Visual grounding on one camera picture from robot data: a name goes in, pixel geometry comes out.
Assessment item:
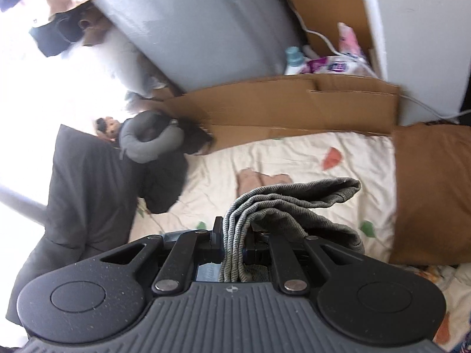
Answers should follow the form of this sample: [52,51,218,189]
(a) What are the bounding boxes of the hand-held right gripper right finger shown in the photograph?
[243,228,369,295]

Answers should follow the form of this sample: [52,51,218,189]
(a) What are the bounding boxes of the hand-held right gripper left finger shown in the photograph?
[96,217,224,295]

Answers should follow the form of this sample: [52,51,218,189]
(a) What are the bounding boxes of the blue denim drawstring pants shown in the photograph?
[219,177,366,284]

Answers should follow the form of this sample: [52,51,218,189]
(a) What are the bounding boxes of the black clothing pile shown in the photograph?
[142,118,214,214]

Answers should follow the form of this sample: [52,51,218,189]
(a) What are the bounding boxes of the cream bear printed blanket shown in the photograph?
[129,130,471,353]

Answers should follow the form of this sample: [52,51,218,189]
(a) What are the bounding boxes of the grey neck pillow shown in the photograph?
[118,110,185,164]

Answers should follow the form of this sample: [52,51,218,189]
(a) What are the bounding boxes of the flattened cardboard box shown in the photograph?
[151,74,402,155]

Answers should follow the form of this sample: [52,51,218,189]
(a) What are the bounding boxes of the small plush doll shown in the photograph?
[95,116,120,142]

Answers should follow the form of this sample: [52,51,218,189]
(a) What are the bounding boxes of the white detergent bottle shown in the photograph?
[284,46,307,76]

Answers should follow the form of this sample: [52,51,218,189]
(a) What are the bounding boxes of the grey pole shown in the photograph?
[0,182,48,226]

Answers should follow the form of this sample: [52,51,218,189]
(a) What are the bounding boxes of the purple tissue pack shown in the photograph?
[304,54,369,75]

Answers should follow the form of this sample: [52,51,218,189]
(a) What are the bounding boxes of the grey refrigerator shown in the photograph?
[92,0,308,94]

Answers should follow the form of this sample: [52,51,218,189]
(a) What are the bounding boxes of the pink packet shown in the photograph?
[338,22,363,57]

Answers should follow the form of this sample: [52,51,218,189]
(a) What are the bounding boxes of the brown and black garment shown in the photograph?
[29,9,111,57]

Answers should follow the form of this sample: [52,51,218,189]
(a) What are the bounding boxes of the tall brown cardboard sheet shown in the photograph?
[274,0,376,74]

